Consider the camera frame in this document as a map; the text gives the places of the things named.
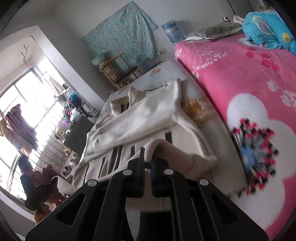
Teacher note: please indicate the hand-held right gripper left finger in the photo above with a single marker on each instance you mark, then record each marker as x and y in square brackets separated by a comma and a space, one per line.
[141, 166]

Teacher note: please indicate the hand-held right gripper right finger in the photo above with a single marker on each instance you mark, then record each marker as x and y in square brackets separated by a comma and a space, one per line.
[153, 178]

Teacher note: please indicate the beige zip jacket black trim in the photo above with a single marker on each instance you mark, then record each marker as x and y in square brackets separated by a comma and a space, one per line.
[148, 115]

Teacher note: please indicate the hanging dark clothes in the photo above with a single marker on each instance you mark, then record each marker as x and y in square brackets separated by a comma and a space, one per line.
[20, 132]

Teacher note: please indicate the black cabinet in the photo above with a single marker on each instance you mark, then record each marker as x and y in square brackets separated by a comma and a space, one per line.
[78, 136]

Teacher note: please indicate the row of shoes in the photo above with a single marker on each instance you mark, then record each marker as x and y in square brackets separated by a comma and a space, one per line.
[69, 164]

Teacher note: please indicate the plaid floral tablecloth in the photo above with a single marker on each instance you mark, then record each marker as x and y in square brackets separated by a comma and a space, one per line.
[215, 136]

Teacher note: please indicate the cluttered pile of belongings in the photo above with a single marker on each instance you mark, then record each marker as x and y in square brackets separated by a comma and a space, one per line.
[76, 109]

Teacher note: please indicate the dark maroon garment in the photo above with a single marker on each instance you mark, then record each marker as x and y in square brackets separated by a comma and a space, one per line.
[49, 185]

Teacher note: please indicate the wooden chair dark seat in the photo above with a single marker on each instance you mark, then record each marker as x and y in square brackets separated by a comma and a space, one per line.
[126, 74]

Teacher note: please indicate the metal window railing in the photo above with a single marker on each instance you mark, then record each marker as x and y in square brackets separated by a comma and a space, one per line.
[44, 150]

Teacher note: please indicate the patterned box stack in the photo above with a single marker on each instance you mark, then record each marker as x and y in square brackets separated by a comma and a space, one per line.
[108, 71]

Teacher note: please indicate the teal plastic basin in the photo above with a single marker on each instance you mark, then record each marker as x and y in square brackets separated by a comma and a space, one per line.
[98, 59]

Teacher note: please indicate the hanging white garment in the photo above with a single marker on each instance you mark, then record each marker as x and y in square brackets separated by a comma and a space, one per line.
[55, 84]

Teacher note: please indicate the pink floral blanket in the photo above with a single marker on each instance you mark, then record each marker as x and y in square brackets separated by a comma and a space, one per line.
[242, 76]

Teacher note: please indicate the blue water jug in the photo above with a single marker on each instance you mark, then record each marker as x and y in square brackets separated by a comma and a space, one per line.
[172, 31]

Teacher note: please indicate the grey floral pillow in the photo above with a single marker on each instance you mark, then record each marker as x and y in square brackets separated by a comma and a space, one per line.
[215, 31]

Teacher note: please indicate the small black device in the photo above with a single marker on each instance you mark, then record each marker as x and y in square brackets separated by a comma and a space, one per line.
[226, 19]

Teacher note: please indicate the blue cartoon print cloth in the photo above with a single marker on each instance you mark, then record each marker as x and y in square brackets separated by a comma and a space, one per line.
[266, 30]

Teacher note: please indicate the wall socket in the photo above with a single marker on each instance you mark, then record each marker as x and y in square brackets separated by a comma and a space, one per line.
[161, 51]

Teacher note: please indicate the teal floral wall cloth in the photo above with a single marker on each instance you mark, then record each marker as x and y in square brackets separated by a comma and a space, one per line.
[120, 34]

